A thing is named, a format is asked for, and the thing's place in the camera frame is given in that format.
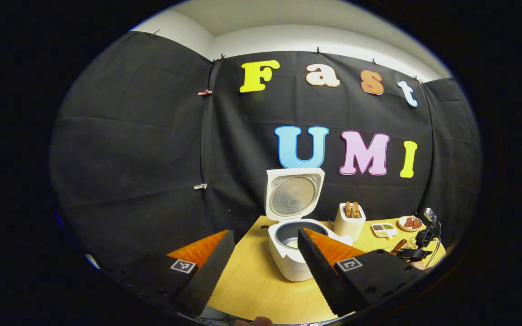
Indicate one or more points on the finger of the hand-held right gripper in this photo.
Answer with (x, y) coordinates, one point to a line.
(413, 254)

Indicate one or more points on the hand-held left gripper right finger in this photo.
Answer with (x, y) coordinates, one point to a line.
(322, 276)

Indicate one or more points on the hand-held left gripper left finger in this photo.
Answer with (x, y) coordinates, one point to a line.
(209, 276)

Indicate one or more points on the brown wooden spoon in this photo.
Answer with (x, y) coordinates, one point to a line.
(399, 246)

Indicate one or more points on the white rice cooker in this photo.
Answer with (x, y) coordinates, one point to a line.
(288, 265)

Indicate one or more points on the red meat slice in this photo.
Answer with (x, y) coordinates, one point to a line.
(417, 223)
(408, 222)

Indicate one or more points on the round white plate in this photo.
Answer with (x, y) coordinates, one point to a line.
(410, 229)

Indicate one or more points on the white divided bean dish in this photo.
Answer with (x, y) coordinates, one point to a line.
(384, 230)

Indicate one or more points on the white toaster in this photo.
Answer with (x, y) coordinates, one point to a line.
(347, 228)

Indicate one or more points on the toasted bread slice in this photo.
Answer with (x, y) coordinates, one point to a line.
(356, 210)
(348, 210)

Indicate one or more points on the silver cloth clip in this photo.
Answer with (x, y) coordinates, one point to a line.
(200, 186)

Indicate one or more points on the copper cloth clip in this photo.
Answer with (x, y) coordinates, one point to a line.
(205, 92)

